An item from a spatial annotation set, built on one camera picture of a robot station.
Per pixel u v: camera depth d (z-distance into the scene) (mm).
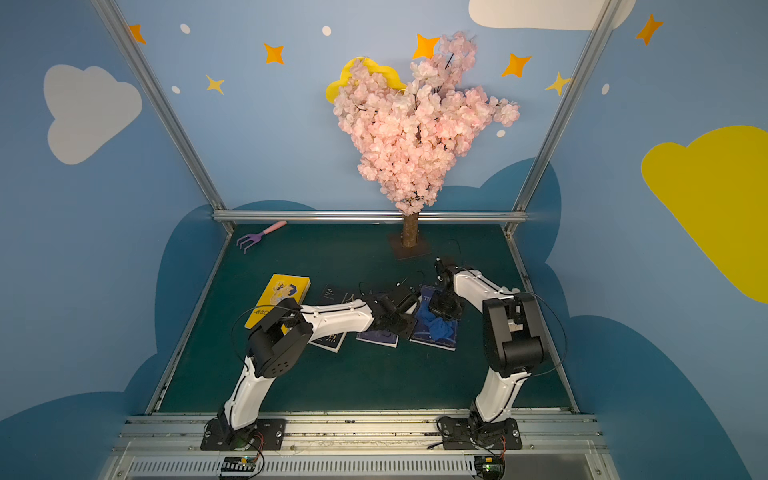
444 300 819
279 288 1013
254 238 1148
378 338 904
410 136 703
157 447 760
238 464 732
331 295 1004
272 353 517
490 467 732
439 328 883
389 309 739
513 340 494
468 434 745
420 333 905
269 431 753
